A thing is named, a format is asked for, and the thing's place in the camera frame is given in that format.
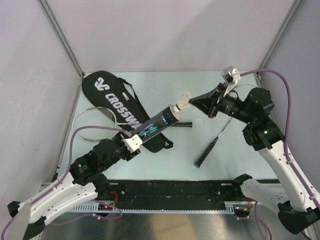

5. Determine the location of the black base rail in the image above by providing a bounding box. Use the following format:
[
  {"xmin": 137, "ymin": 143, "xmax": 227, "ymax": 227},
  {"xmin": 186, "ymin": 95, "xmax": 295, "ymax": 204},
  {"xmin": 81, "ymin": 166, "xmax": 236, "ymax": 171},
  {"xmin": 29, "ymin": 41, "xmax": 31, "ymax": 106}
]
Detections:
[{"xmin": 97, "ymin": 180, "xmax": 253, "ymax": 212}]

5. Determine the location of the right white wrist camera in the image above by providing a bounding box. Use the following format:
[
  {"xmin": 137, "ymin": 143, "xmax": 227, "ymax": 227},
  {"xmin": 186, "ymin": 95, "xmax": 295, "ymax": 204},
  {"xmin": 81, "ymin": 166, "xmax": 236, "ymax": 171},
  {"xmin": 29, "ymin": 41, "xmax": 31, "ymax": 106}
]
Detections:
[{"xmin": 222, "ymin": 65, "xmax": 241, "ymax": 97}]

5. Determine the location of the black racket bag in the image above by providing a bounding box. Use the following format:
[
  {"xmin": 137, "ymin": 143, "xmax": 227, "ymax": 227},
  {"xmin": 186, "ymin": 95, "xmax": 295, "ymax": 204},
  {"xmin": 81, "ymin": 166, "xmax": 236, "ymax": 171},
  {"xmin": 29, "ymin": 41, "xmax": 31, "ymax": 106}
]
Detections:
[{"xmin": 81, "ymin": 70, "xmax": 174, "ymax": 153}]

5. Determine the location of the black shuttlecock tube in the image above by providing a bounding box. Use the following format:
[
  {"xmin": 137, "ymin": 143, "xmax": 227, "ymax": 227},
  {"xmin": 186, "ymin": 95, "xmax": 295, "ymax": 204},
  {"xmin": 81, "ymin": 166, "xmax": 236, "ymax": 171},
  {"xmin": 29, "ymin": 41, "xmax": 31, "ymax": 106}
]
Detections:
[{"xmin": 132, "ymin": 105, "xmax": 181, "ymax": 143}]

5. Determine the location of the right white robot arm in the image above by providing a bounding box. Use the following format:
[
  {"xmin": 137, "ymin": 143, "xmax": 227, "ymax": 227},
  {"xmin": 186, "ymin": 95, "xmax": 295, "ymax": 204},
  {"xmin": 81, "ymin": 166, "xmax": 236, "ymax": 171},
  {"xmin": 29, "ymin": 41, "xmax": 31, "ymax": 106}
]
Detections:
[{"xmin": 189, "ymin": 83, "xmax": 320, "ymax": 235}]

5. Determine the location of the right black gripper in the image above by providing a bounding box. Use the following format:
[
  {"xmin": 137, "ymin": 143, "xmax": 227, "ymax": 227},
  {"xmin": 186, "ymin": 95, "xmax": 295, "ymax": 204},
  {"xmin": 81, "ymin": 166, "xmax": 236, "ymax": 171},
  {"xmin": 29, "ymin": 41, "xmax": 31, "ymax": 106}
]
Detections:
[{"xmin": 189, "ymin": 82, "xmax": 255, "ymax": 124}]

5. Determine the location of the white slotted cable duct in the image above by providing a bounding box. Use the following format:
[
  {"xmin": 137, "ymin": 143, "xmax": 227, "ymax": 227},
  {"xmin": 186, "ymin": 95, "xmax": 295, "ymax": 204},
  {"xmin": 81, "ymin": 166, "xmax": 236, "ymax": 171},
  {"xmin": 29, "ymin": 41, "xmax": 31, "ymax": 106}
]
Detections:
[{"xmin": 64, "ymin": 201, "xmax": 237, "ymax": 214}]

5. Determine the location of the left aluminium corner post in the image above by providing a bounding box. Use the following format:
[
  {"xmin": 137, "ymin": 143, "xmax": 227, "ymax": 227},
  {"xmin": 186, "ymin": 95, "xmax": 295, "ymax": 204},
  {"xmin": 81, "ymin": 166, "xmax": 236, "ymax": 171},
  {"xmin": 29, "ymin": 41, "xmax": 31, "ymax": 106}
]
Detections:
[{"xmin": 37, "ymin": 0, "xmax": 85, "ymax": 78}]

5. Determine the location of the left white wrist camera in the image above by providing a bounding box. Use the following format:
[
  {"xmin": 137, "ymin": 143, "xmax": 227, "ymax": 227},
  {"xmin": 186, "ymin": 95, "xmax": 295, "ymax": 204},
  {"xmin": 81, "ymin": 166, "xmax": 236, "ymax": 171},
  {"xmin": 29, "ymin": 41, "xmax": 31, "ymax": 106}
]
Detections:
[{"xmin": 122, "ymin": 134, "xmax": 143, "ymax": 153}]

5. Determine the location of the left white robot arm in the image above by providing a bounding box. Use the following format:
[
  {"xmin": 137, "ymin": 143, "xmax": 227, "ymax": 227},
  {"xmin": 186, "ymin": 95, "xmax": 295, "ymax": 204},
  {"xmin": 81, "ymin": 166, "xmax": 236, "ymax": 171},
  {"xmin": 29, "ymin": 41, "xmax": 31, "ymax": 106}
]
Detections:
[{"xmin": 7, "ymin": 138, "xmax": 141, "ymax": 240}]

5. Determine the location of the clear plastic tube lid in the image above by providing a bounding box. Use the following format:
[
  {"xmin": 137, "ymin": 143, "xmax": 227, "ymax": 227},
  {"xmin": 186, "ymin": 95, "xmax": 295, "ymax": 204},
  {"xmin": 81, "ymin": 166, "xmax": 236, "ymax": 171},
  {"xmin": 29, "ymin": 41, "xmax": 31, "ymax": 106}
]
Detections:
[{"xmin": 193, "ymin": 116, "xmax": 206, "ymax": 128}]

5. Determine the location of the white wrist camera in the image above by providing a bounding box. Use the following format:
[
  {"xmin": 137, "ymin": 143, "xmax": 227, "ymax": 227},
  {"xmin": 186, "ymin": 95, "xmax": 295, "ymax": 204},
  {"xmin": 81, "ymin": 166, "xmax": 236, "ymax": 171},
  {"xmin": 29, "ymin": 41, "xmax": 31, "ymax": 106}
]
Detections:
[
  {"xmin": 122, "ymin": 134, "xmax": 143, "ymax": 153},
  {"xmin": 222, "ymin": 65, "xmax": 241, "ymax": 97}
]

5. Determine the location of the right aluminium corner post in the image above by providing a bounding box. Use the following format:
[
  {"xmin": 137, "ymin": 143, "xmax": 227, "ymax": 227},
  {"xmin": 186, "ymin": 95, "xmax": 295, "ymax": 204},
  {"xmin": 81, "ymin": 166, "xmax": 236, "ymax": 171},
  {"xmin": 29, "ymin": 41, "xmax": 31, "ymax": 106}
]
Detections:
[{"xmin": 256, "ymin": 0, "xmax": 307, "ymax": 76}]

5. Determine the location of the white shuttlecock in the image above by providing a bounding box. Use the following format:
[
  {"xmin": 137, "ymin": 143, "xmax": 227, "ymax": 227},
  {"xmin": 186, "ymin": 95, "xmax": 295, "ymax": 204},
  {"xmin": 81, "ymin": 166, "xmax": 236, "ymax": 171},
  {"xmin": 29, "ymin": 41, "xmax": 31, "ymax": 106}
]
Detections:
[{"xmin": 173, "ymin": 91, "xmax": 193, "ymax": 113}]

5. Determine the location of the aluminium corner post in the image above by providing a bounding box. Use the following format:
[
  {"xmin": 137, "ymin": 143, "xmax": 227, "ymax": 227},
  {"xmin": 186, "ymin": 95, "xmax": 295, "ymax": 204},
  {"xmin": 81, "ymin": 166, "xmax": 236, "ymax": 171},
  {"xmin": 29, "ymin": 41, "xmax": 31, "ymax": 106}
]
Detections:
[
  {"xmin": 256, "ymin": 0, "xmax": 307, "ymax": 76},
  {"xmin": 37, "ymin": 0, "xmax": 85, "ymax": 78}
]

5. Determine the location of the white badminton racket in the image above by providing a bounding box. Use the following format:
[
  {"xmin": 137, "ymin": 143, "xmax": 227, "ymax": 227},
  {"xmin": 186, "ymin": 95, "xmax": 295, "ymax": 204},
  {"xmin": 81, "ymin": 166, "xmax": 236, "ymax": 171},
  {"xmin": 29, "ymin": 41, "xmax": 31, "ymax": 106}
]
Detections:
[
  {"xmin": 72, "ymin": 106, "xmax": 193, "ymax": 142},
  {"xmin": 193, "ymin": 82, "xmax": 259, "ymax": 169}
]

